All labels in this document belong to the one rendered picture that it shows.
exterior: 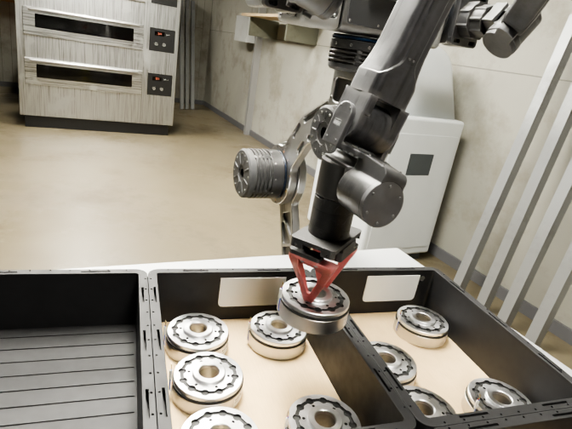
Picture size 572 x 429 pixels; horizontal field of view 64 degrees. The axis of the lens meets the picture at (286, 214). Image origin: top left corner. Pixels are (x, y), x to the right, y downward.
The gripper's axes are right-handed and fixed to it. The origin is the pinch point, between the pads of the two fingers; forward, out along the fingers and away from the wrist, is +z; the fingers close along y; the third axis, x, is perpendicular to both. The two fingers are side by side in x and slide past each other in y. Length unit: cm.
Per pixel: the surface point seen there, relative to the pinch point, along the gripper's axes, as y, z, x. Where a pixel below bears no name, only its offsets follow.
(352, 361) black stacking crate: 1.0, 9.5, -7.6
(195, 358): -8.6, 14.5, 13.7
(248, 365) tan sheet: -1.6, 17.4, 8.2
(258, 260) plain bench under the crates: 55, 32, 40
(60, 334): -15.1, 17.6, 36.2
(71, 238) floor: 116, 105, 207
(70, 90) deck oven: 302, 65, 453
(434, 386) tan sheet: 14.6, 17.2, -19.0
